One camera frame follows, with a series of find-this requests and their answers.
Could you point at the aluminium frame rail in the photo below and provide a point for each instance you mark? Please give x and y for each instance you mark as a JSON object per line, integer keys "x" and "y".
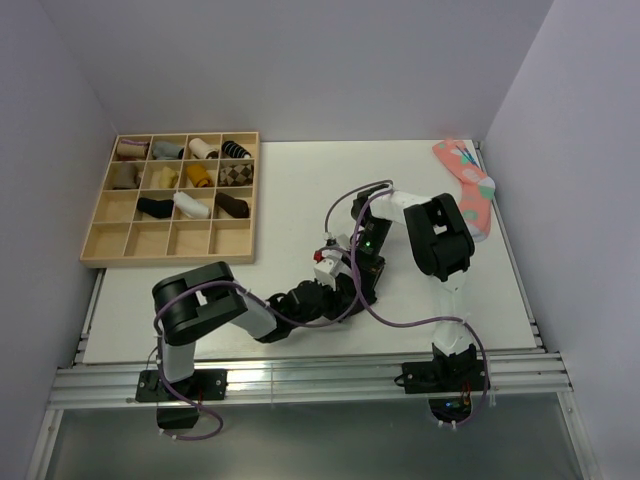
{"x": 357, "y": 359}

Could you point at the mustard yellow rolled sock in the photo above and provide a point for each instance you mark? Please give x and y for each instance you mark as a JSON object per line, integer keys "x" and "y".
{"x": 199, "y": 176}

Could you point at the beige purple rolled sock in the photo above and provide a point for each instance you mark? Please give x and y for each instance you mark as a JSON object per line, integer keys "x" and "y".
{"x": 132, "y": 149}

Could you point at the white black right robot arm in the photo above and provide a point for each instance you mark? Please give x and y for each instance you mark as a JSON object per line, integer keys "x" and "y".
{"x": 441, "y": 246}

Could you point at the grey rolled sock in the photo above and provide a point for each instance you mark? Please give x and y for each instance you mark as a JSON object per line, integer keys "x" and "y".
{"x": 164, "y": 150}

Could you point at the black rolled sock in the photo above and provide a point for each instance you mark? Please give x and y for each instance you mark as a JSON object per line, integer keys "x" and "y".
{"x": 159, "y": 209}

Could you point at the black white striped sock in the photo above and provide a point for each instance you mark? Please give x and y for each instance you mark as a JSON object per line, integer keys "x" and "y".
{"x": 235, "y": 150}

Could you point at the white rolled sock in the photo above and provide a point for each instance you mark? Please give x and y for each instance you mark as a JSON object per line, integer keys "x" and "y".
{"x": 191, "y": 207}

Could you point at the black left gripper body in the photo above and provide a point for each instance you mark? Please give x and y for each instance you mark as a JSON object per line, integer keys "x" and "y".
{"x": 330, "y": 304}

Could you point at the taupe rolled sock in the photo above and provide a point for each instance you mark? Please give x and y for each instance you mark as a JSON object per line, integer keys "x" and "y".
{"x": 126, "y": 177}

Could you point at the pink patterned sock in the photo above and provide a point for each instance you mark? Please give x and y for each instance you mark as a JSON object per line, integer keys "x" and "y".
{"x": 477, "y": 188}

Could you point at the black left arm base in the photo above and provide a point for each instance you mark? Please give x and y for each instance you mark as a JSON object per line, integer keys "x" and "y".
{"x": 202, "y": 385}

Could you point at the pale yellow rolled sock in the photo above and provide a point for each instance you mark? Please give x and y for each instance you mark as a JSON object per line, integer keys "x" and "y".
{"x": 167, "y": 178}

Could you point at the dark brown rolled sock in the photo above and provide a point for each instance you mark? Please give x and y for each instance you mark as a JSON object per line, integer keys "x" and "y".
{"x": 234, "y": 207}

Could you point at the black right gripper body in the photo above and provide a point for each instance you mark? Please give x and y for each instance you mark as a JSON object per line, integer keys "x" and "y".
{"x": 370, "y": 245}

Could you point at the cream rolled sock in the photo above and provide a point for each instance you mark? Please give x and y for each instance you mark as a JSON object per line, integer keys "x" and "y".
{"x": 202, "y": 150}

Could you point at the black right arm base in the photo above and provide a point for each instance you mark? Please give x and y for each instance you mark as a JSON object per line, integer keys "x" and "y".
{"x": 452, "y": 382}

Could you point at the wooden compartment tray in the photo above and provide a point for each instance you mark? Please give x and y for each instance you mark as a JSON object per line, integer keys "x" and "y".
{"x": 121, "y": 236}

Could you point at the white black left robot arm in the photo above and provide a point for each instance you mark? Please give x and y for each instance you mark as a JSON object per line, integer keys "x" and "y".
{"x": 191, "y": 305}

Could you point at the brown checkered rolled sock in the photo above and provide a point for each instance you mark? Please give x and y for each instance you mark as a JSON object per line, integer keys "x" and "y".
{"x": 236, "y": 175}

